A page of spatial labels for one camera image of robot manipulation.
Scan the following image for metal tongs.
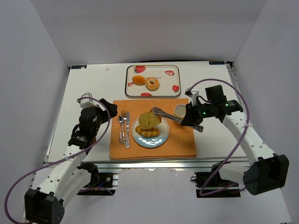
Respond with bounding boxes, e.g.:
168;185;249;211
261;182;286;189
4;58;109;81
152;107;204;133

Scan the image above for striped bread roll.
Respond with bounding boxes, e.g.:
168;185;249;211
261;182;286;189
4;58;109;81
135;126;160;138

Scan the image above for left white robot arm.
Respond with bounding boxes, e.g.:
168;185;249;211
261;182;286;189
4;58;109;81
24;97;118;224

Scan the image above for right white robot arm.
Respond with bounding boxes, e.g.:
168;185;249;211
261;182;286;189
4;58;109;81
181;100;289;195

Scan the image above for silver fork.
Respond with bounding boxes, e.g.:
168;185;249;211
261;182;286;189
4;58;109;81
121;110;127;144

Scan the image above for silver spoon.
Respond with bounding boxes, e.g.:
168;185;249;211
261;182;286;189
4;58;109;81
118;115;123;143

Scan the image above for yellow mug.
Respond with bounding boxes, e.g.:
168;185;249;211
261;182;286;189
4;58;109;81
174;104;186;119

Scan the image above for orange cloth placemat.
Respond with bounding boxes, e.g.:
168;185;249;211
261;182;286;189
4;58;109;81
109;98;197;160

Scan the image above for round plate with tree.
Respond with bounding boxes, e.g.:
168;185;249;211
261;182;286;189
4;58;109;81
131;117;170;148

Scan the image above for orange round bun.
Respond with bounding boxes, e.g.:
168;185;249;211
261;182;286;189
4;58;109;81
132;75;145;85

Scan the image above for silver knife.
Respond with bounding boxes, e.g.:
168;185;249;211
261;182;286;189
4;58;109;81
125;111;130;148

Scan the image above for strawberry pattern tray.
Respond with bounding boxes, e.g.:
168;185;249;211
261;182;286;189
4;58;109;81
124;65;181;98

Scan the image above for glazed donut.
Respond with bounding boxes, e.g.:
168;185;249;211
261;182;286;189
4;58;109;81
145;77;160;91

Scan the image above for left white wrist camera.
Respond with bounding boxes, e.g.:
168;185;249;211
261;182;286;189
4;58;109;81
77;92;97;109

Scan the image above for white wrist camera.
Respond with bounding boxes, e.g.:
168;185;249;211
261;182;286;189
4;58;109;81
185;88;199;106
77;92;97;109

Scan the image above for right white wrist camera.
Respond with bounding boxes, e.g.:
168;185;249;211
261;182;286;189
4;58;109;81
185;88;199;106

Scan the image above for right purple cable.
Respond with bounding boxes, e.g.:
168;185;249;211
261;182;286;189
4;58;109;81
199;78;250;197

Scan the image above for aluminium table frame rail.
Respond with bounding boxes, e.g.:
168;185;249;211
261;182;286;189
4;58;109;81
42;156;250;175

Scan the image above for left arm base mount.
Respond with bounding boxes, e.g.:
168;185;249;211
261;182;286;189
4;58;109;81
77;162;118;196

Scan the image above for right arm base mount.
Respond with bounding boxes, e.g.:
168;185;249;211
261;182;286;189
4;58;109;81
190;163;241;198

